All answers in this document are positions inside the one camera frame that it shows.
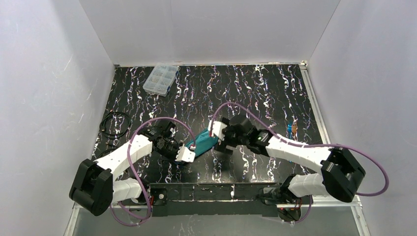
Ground teal cloth napkin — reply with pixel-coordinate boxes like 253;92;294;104
184;128;218;158

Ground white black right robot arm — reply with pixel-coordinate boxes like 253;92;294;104
208;115;366;203

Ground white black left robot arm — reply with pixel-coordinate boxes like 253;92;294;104
69;119;180;216

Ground clear plastic screw organizer box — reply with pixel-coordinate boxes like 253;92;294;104
143;63;179;97

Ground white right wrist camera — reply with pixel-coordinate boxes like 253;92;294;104
208;120;227;141

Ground black coiled cable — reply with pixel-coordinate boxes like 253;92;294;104
96;112;131;157

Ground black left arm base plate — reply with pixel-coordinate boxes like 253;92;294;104
119;184;168;207

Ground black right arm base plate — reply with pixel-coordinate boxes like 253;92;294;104
256;186;314;208

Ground aluminium right side rail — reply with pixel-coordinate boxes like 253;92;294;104
299;60;331;144

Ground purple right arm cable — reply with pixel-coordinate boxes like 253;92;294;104
209;102;390;225

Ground aluminium front frame rail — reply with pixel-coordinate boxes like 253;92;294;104
73;184;363;209

